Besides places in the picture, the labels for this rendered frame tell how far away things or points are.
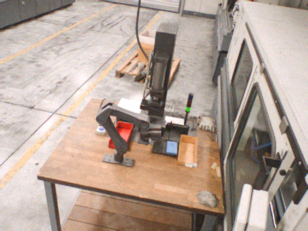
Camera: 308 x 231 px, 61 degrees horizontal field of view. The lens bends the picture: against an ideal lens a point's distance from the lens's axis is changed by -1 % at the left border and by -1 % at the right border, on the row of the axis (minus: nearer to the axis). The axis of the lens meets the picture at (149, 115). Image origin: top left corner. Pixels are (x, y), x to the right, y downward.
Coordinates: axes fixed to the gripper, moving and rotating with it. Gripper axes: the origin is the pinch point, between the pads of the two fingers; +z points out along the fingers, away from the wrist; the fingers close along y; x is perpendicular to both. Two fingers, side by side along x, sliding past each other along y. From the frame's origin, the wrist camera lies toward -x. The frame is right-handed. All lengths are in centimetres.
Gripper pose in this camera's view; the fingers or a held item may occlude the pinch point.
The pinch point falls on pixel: (144, 141)
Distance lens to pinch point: 177.2
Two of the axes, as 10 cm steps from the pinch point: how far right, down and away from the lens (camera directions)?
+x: -9.8, -2.0, 0.6
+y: 2.0, -8.8, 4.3
